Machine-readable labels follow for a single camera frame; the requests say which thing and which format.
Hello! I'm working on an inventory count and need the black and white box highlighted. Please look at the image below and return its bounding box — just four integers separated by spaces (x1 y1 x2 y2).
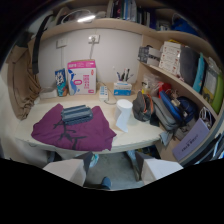
137 45 163 67

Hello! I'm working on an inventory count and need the black strap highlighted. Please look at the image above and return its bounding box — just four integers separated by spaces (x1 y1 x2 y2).
31 13 55 76

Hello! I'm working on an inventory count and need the pens bundle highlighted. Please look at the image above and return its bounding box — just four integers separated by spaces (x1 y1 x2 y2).
115 68 133 83

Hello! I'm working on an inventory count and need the blue snack packet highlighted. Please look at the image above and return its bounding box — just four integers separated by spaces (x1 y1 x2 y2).
54 68 69 98

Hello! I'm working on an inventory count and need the grey zip bag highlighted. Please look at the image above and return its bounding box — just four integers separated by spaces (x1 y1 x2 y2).
151 96 181 132

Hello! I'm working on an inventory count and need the white wall socket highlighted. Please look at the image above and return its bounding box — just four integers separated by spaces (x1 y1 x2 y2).
88 34 101 44

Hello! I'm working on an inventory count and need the blue bag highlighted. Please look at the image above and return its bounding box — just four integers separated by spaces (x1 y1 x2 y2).
171 15 201 37

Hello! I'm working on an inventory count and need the grey and orange pouch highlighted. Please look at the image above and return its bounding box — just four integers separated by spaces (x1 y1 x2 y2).
132 91 155 122

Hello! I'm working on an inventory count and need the teal flat case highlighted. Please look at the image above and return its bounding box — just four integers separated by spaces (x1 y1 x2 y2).
192 53 206 94

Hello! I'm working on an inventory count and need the beige hanging cloth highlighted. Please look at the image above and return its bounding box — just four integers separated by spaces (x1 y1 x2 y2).
6 44 42 121

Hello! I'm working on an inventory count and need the grey tank model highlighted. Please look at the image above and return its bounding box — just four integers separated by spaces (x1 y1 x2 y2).
60 104 94 126

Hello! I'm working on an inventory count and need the dark grey box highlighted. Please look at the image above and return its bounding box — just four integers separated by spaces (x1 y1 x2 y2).
179 46 200 87

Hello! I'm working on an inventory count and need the pink and white carton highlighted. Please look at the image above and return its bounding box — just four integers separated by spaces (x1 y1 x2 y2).
67 59 98 96

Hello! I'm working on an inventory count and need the green book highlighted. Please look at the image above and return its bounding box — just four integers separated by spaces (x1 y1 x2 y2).
210 73 224 115

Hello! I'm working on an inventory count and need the row of books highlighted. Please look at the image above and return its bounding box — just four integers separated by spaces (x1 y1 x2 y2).
106 0 158 29

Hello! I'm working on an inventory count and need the white power strip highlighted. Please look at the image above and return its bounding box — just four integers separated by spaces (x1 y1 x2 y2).
98 85 110 102

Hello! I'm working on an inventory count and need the blue backpack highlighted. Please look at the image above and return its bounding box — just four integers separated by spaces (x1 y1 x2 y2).
159 90 199 127

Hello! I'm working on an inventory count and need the blue tissue box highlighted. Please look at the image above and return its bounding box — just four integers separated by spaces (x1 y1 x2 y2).
113 80 133 97

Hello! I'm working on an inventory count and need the white and red box stack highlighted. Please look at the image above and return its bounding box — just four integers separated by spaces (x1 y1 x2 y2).
158 40 184 76

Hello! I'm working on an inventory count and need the red container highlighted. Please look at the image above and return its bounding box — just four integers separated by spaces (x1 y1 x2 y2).
157 82 172 98

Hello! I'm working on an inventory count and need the purple printed t-shirt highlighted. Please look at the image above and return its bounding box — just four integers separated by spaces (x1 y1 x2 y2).
30 103 118 152

